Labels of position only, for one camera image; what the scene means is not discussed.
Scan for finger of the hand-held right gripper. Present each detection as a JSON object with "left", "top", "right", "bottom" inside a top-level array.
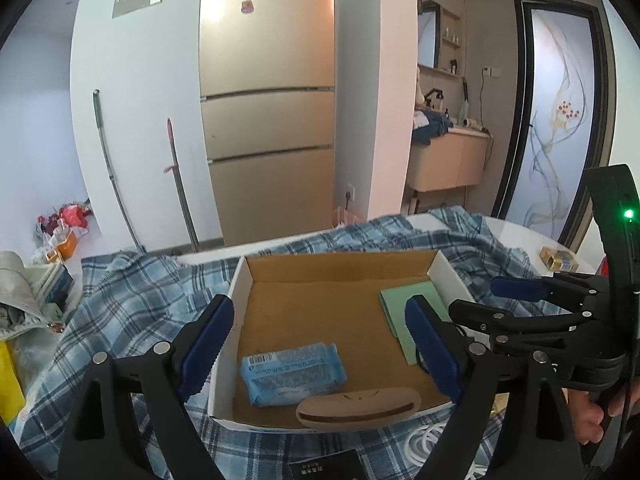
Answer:
[
  {"left": 447, "top": 299, "right": 608, "bottom": 357},
  {"left": 490, "top": 272, "right": 612, "bottom": 312}
]

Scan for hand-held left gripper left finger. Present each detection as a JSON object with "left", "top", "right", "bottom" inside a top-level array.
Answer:
[{"left": 59, "top": 294, "right": 236, "bottom": 480}]

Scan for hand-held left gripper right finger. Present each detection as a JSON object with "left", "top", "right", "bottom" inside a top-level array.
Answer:
[{"left": 404, "top": 294, "right": 584, "bottom": 480}]

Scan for green pad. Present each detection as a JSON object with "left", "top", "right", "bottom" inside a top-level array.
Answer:
[{"left": 378, "top": 280, "right": 454, "bottom": 367}]

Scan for white cable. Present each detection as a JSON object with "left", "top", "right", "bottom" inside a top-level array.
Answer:
[{"left": 403, "top": 421, "right": 452, "bottom": 462}]

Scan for blue tissue pack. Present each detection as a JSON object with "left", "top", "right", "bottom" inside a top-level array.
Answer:
[{"left": 238, "top": 342, "right": 348, "bottom": 408}]

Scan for tan oval case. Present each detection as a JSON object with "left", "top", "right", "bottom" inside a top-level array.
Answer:
[{"left": 295, "top": 387, "right": 422, "bottom": 431}]

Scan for cardboard box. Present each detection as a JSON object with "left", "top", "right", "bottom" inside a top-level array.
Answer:
[{"left": 207, "top": 248, "right": 484, "bottom": 432}]

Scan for small black box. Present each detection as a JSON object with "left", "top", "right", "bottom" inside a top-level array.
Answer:
[{"left": 289, "top": 448, "right": 367, "bottom": 480}]

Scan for person's right hand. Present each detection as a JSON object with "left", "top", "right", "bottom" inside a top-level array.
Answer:
[{"left": 569, "top": 389, "right": 627, "bottom": 445}]

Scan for gold blue cigarette pack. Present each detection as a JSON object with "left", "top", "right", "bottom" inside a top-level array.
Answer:
[{"left": 538, "top": 246, "right": 580, "bottom": 272}]

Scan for blue plaid cloth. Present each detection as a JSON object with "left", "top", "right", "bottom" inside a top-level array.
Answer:
[{"left": 10, "top": 214, "right": 557, "bottom": 480}]

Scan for beige vanity cabinet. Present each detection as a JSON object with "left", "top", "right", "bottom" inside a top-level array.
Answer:
[{"left": 409, "top": 127, "right": 492, "bottom": 194}]

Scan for printed glass door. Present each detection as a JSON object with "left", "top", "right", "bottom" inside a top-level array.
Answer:
[{"left": 507, "top": 10, "right": 603, "bottom": 233}]

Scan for dark blue clothes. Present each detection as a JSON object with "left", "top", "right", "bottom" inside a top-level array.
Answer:
[{"left": 412, "top": 109, "right": 454, "bottom": 147}]

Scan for grey fabric bag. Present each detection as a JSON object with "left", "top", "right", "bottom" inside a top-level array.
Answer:
[{"left": 0, "top": 250, "right": 77, "bottom": 334}]

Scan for yellow packet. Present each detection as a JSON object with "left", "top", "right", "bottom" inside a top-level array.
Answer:
[{"left": 0, "top": 339, "right": 27, "bottom": 422}]

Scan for gold refrigerator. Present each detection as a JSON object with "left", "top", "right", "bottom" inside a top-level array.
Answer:
[{"left": 199, "top": 0, "right": 336, "bottom": 247}]

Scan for bathroom mirror cabinet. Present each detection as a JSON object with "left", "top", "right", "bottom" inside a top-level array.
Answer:
[{"left": 417, "top": 2, "right": 442, "bottom": 69}]

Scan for black door frame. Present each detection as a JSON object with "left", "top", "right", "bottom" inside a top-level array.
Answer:
[{"left": 491, "top": 0, "right": 617, "bottom": 255}]

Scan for grey mop handle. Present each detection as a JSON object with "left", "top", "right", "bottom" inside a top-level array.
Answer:
[{"left": 92, "top": 89, "right": 147, "bottom": 252}]

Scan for bathroom wall shelf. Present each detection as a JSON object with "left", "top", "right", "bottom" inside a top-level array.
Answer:
[{"left": 440, "top": 7, "right": 463, "bottom": 78}]

